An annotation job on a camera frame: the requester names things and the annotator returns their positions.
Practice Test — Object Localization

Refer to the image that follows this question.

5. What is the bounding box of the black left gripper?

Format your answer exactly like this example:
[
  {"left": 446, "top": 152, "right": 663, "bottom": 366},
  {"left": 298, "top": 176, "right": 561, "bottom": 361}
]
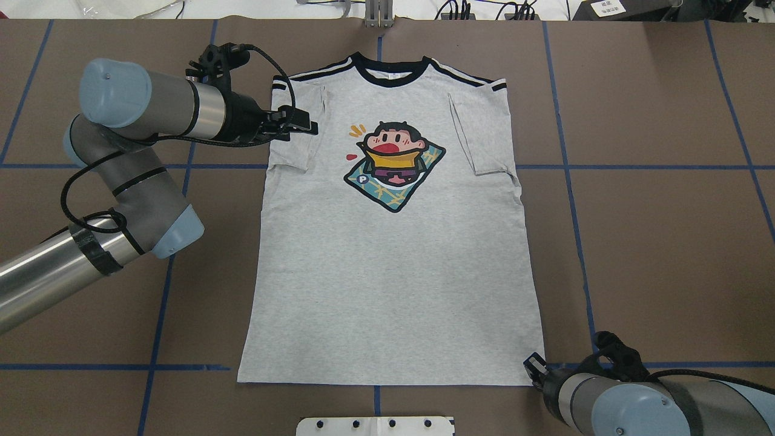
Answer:
[{"left": 224, "top": 91, "right": 319, "bottom": 146}]

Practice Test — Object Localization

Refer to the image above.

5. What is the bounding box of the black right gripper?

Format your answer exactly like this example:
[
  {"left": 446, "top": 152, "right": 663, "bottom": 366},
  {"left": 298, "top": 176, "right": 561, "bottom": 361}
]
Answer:
[{"left": 524, "top": 352, "right": 575, "bottom": 418}]

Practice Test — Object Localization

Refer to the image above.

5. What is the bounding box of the grey cartoon print t-shirt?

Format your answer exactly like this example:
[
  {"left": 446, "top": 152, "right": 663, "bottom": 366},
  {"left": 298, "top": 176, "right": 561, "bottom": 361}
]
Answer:
[{"left": 236, "top": 53, "right": 544, "bottom": 386}]

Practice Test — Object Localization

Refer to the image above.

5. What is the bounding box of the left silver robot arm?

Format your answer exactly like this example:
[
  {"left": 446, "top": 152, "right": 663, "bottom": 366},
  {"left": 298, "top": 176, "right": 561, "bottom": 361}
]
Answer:
[{"left": 1, "top": 44, "right": 318, "bottom": 333}]

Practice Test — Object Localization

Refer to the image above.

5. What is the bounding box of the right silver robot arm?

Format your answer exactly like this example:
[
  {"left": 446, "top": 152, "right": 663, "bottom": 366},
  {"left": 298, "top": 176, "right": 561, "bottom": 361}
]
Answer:
[{"left": 524, "top": 353, "right": 774, "bottom": 435}]

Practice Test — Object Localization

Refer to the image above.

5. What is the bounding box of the white mounting plate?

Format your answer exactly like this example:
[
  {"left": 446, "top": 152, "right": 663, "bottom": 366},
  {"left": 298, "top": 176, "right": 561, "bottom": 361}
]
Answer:
[{"left": 295, "top": 416, "right": 456, "bottom": 435}]

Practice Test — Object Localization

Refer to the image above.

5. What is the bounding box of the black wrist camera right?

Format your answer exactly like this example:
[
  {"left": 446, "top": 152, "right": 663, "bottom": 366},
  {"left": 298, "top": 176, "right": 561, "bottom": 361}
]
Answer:
[{"left": 592, "top": 331, "right": 650, "bottom": 383}]

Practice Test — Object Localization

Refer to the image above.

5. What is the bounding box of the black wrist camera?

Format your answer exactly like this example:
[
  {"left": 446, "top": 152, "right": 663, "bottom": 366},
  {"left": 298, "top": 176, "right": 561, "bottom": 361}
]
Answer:
[
  {"left": 592, "top": 331, "right": 650, "bottom": 383},
  {"left": 185, "top": 42, "right": 250, "bottom": 91}
]

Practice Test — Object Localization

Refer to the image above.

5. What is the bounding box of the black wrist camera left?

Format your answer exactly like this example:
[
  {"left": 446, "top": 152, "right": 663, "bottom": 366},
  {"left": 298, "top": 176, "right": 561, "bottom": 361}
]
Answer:
[{"left": 185, "top": 42, "right": 250, "bottom": 91}]

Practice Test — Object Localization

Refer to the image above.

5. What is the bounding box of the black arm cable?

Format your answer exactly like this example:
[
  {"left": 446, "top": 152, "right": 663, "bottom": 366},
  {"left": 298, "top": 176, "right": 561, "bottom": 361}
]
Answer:
[{"left": 59, "top": 44, "right": 297, "bottom": 243}]

